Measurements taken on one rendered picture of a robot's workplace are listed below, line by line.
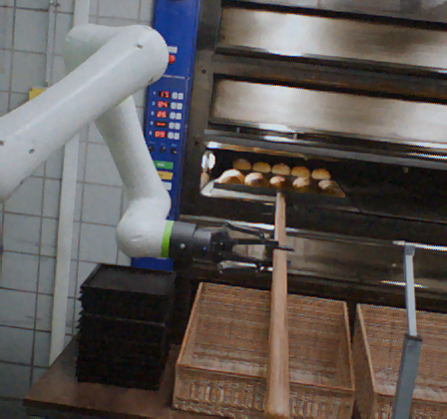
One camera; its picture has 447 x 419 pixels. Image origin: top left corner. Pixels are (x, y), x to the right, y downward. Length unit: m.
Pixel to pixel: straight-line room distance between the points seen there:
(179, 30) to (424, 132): 0.95
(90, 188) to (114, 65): 1.21
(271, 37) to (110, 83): 1.15
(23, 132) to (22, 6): 1.38
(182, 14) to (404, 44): 0.79
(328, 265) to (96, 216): 0.89
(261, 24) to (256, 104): 0.28
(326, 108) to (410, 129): 0.31
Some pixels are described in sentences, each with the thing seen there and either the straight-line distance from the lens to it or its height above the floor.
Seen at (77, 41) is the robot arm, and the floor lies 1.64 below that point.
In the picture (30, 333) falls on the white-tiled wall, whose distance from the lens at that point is 2.63.
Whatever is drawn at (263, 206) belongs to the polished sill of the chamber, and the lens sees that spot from 2.31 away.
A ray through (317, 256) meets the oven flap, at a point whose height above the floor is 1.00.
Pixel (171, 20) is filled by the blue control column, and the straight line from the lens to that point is 2.29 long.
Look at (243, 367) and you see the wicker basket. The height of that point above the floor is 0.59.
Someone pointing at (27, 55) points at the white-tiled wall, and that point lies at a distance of 2.45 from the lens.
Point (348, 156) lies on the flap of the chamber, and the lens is 2.15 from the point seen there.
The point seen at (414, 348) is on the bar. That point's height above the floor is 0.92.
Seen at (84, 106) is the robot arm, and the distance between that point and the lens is 1.19.
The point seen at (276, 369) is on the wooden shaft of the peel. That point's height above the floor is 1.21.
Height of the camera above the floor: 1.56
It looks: 9 degrees down
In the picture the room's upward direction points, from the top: 7 degrees clockwise
